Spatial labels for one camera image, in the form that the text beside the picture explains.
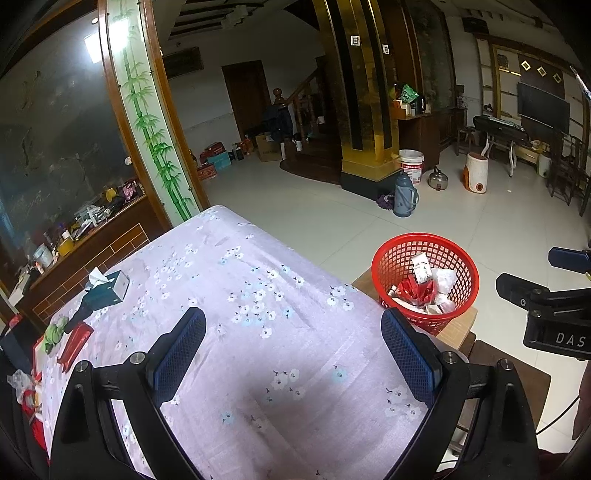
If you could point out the torn red cardboard box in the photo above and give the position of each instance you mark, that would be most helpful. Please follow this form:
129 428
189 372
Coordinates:
415 290

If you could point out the wooden staircase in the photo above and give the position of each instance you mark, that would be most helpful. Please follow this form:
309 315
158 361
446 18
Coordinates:
314 138

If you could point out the bamboo painted pillar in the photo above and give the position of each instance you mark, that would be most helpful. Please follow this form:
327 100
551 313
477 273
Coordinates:
147 115

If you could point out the red mesh plastic basket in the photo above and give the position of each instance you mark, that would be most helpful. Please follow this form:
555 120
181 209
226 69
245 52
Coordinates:
376 272

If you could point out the keyboard on white stand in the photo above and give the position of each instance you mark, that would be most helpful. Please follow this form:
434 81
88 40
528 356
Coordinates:
498 127

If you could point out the black television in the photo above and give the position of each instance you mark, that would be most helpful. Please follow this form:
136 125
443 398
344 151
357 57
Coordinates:
542 106

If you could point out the white plastic bucket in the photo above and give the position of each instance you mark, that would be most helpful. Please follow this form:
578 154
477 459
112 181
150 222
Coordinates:
412 164

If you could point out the teal tissue box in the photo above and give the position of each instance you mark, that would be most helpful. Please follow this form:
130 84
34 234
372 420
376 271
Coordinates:
111 288

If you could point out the framed wall picture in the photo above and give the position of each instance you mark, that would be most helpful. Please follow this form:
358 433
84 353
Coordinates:
182 63

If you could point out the golden black pillar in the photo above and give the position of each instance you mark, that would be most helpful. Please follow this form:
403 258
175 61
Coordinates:
360 92

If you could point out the long red packet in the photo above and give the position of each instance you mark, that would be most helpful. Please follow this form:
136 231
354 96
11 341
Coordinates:
76 344

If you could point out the wooden door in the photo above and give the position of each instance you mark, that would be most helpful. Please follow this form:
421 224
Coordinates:
244 97

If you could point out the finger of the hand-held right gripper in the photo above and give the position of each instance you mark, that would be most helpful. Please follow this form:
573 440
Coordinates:
570 257
517 288

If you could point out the green cloth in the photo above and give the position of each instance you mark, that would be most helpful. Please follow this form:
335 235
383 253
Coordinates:
55 337

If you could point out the white green medicine box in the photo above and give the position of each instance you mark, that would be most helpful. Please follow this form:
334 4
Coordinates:
421 267

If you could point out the wooden chair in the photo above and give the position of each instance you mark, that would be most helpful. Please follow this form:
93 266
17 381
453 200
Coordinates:
565 170

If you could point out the white orange cylindrical heater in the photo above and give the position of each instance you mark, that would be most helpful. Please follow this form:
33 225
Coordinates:
475 173

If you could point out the wooden side table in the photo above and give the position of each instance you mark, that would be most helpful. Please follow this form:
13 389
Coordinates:
420 134

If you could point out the teal gift box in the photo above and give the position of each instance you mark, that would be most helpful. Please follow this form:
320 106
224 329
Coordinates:
220 161

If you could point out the brown cardboard box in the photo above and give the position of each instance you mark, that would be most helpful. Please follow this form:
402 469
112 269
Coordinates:
268 147

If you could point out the dark flat object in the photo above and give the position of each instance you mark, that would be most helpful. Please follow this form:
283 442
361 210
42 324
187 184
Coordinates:
85 314

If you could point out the blue thermos flask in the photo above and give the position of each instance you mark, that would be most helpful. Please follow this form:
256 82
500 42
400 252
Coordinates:
404 198

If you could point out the purple mop head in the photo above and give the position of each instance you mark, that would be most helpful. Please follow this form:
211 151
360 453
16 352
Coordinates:
385 201

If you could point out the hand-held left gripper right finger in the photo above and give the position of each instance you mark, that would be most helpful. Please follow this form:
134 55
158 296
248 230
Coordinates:
411 355

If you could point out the metal kettle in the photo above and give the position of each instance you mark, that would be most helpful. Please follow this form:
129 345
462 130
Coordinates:
437 180

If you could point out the dark blue bag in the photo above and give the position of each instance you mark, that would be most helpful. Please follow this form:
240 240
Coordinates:
14 341

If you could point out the purple floral tablecloth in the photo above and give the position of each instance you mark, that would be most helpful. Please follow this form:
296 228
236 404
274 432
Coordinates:
258 332

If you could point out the wooden sideboard cabinet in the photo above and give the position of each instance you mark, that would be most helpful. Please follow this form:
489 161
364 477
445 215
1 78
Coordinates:
115 244

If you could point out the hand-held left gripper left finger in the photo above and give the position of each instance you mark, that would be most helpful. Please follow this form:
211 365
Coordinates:
180 350

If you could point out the red gift box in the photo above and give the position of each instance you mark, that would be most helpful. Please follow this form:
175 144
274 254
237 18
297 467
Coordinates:
207 170

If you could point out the clear plastic bag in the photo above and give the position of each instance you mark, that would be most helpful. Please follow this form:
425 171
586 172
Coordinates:
19 383

